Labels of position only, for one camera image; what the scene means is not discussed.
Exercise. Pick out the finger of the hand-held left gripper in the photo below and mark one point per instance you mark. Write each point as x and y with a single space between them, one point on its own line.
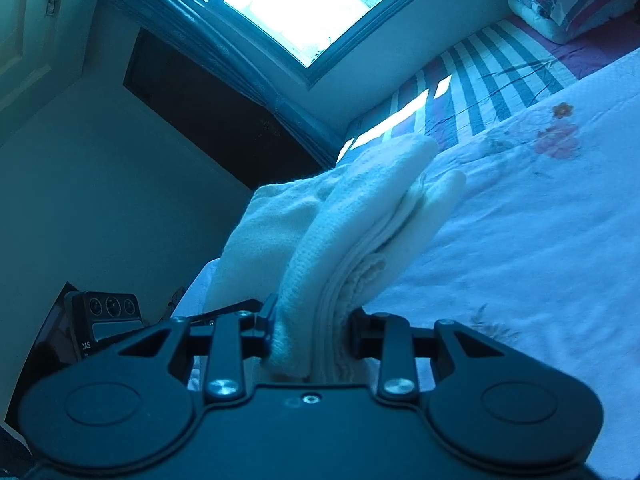
227 308

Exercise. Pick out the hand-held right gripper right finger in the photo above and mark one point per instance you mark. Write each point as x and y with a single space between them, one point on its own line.
361 332

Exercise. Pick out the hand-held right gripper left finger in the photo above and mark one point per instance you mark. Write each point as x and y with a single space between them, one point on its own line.
260 334

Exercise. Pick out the cream knit sweater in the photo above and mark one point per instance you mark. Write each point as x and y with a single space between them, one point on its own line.
340 230

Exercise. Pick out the white floral blanket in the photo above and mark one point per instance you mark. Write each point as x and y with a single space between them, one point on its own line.
525 240

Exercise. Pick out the dark wooden cabinet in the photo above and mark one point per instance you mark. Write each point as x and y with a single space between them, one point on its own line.
210 115

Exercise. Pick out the blue curtain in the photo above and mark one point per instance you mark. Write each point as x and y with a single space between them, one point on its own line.
235 55

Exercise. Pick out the striped bed sheet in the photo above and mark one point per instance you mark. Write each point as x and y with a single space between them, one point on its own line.
495 70

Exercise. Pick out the cream panelled door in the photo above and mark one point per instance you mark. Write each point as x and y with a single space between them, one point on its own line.
35 25

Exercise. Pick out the window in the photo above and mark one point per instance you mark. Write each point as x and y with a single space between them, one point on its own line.
305 0

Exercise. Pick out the white folded quilt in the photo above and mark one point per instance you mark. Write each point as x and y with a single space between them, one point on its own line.
550 25

